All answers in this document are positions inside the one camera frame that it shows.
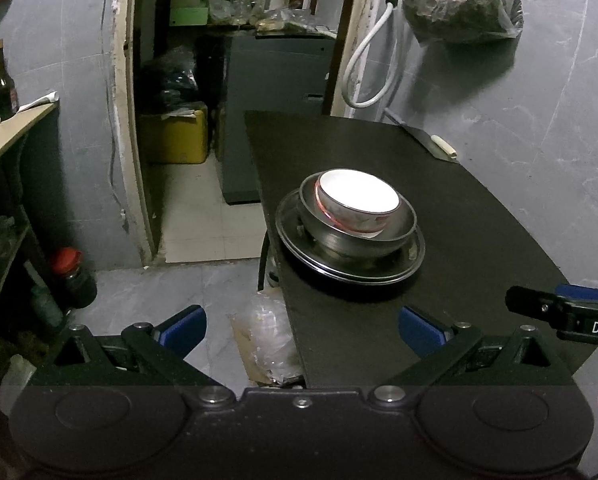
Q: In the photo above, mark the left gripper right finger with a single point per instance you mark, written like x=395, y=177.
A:
x=440, y=349

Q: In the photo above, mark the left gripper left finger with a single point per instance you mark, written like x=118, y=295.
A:
x=162, y=349

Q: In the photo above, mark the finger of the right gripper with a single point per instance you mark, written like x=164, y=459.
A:
x=531, y=303
x=577, y=292

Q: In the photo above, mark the large steel plate back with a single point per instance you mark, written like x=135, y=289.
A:
x=386, y=270

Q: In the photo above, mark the deep steel bowl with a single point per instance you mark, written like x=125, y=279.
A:
x=400, y=231

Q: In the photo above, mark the white ceramic bowl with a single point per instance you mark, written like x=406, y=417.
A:
x=334, y=222
x=356, y=201

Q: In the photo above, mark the red-capped dark jug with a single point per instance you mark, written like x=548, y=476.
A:
x=75, y=286

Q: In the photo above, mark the yellow container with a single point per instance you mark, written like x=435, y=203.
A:
x=181, y=137

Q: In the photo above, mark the wooden shelf counter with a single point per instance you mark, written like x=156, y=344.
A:
x=17, y=126

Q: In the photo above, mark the dark glass bottle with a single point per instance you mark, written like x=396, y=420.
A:
x=9, y=104

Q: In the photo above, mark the dark cabinet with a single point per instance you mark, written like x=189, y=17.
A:
x=267, y=73

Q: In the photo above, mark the green box on shelf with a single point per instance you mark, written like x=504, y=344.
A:
x=189, y=16

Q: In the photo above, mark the cleaver with cream handle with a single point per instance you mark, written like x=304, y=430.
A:
x=433, y=144

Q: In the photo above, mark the plastic bag on wall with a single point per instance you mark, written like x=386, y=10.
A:
x=463, y=21

